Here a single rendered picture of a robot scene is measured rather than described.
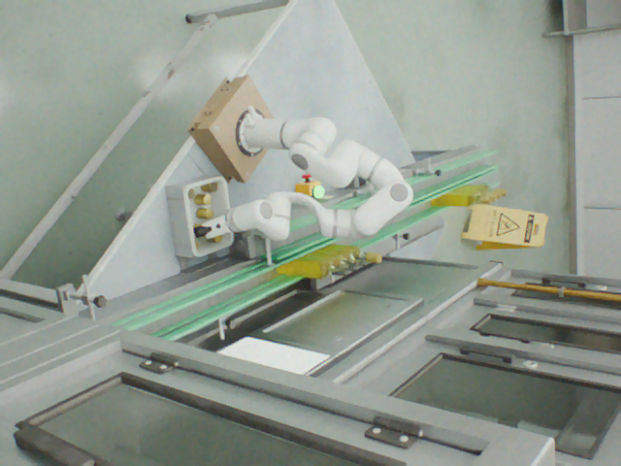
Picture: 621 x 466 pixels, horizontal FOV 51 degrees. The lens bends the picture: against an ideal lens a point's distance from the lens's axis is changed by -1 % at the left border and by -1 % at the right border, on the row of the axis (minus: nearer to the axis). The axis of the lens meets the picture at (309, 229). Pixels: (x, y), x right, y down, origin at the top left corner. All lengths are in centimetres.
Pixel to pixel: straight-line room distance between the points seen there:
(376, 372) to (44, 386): 95
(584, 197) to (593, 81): 127
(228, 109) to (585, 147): 609
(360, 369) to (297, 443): 98
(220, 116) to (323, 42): 74
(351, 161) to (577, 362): 81
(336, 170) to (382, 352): 53
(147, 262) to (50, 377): 98
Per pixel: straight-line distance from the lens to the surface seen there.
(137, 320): 180
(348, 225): 191
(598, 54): 771
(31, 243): 245
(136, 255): 200
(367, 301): 219
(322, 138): 195
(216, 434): 85
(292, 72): 250
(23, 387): 108
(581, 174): 787
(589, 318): 212
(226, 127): 209
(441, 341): 196
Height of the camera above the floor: 234
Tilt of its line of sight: 38 degrees down
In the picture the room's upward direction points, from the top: 95 degrees clockwise
